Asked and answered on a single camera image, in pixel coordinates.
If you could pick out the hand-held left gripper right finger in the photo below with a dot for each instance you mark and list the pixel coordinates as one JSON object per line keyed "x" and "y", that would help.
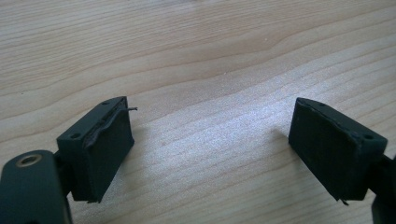
{"x": 330, "y": 155}

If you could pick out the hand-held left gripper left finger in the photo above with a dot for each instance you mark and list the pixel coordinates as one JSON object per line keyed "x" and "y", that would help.
{"x": 99, "y": 155}

